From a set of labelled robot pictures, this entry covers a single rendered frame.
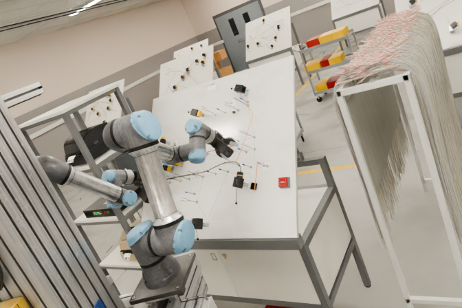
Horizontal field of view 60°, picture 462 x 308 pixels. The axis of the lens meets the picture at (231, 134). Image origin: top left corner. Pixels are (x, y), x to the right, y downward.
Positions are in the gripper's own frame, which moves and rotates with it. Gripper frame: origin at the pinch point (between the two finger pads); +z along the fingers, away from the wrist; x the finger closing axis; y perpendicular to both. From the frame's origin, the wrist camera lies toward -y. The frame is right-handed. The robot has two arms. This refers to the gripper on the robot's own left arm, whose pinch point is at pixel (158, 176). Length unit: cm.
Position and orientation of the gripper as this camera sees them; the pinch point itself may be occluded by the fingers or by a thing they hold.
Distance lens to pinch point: 232.8
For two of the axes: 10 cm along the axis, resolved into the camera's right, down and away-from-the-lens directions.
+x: -1.4, -9.7, 2.0
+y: 7.4, -2.3, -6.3
